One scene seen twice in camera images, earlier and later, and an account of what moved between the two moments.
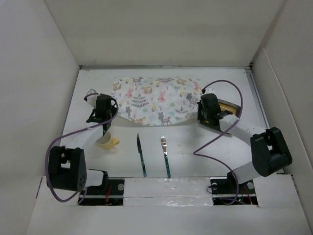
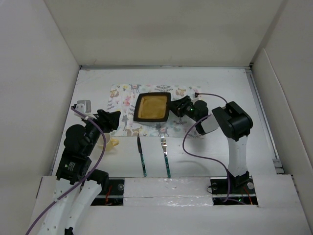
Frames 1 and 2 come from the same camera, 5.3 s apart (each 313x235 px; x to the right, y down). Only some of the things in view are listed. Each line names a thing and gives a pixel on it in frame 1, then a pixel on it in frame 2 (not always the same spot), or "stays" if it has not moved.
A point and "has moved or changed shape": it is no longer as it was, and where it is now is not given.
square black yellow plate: x=227 y=106 has moved or changed shape
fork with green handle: x=163 y=140 stays
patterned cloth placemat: x=157 y=101 → x=121 y=99
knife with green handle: x=140 y=151 stays
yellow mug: x=107 y=142 stays
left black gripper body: x=112 y=112 → x=93 y=130
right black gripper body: x=202 y=114 → x=187 y=108
